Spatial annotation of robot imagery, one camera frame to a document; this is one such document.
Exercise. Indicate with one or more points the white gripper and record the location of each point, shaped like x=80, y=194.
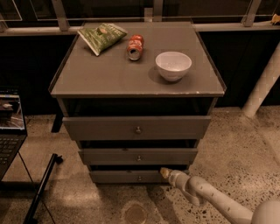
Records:
x=174, y=177

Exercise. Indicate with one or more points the white pillar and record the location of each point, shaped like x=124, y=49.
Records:
x=267, y=80

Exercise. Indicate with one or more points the grey drawer cabinet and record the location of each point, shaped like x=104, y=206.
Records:
x=113, y=85

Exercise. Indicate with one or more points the white bowl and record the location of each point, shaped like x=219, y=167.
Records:
x=173, y=66

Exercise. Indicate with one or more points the grey top drawer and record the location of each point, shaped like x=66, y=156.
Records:
x=137, y=127

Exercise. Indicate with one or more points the black stand leg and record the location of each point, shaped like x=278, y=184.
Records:
x=29, y=218

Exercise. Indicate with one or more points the grey bottom drawer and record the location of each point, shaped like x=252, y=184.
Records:
x=127, y=177

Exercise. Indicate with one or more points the grey drawer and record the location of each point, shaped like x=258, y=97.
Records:
x=137, y=127
x=127, y=177
x=138, y=156

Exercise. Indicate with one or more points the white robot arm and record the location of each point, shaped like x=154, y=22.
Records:
x=198, y=191

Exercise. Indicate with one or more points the metal railing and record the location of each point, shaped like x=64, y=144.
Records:
x=48, y=17

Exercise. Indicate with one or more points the red soda can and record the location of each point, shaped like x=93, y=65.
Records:
x=135, y=47

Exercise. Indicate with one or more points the round floor drain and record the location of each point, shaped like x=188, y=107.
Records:
x=134, y=213

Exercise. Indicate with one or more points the grey middle drawer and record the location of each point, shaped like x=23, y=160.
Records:
x=138, y=156

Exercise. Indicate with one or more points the green chip bag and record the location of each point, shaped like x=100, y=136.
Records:
x=102, y=37

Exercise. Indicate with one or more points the black laptop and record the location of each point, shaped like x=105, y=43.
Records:
x=12, y=126

